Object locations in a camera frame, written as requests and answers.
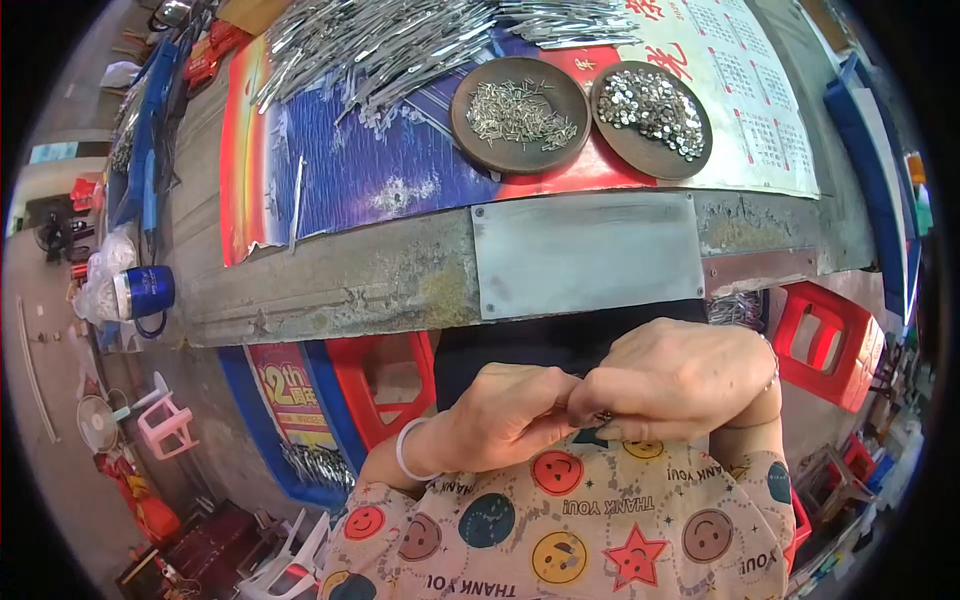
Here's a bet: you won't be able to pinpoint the bundle of metal strips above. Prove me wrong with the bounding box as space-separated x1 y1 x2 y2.
705 291 768 331

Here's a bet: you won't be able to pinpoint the white bangle bracelet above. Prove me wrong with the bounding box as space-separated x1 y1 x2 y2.
395 417 445 483

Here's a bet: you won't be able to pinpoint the single metal strip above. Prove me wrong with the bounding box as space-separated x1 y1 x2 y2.
288 156 307 253

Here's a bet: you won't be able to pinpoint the person's right hand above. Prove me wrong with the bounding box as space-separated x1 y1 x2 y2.
566 318 782 444

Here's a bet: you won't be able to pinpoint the pile of metal strips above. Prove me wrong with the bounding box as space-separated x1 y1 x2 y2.
253 0 645 135

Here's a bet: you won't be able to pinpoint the person's left hand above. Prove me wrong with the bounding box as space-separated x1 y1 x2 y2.
425 363 594 477

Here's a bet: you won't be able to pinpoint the white plastic chair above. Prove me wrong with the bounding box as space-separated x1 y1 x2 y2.
236 508 333 600

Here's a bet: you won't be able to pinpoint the pink plastic stool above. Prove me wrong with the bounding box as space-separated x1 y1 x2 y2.
136 371 201 462

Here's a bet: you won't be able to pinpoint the person's body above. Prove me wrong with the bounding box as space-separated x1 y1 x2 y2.
321 429 798 600

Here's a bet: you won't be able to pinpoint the brown dish of metal discs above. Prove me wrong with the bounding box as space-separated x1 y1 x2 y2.
590 60 714 182

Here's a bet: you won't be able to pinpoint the blue mug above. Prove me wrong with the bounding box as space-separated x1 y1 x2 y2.
112 264 177 340

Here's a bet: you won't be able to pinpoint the white electric fan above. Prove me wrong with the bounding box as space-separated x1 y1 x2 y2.
75 393 121 455

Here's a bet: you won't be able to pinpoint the colourful calendar poster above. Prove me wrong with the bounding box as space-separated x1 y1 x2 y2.
219 0 822 268

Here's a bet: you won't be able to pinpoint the red packets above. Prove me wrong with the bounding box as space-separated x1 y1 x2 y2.
183 18 254 95

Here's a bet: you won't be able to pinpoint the red plastic stool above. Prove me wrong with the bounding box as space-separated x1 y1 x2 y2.
324 330 438 453
771 281 887 414

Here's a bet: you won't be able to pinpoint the blue crate with red banner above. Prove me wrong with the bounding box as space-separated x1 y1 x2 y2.
217 339 370 511

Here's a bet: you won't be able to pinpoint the grey metal plate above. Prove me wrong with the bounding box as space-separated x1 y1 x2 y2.
470 192 707 322

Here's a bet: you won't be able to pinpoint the heap of metal strips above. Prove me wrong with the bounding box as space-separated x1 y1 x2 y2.
279 441 357 492

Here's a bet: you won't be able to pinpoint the brown dish of metal pins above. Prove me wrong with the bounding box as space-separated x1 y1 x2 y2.
449 56 593 177

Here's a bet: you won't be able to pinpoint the clear plastic bag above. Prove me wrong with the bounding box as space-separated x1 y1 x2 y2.
72 225 140 325

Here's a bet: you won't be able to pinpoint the thin silver bracelet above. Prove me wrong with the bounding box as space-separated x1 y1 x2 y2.
757 333 781 395

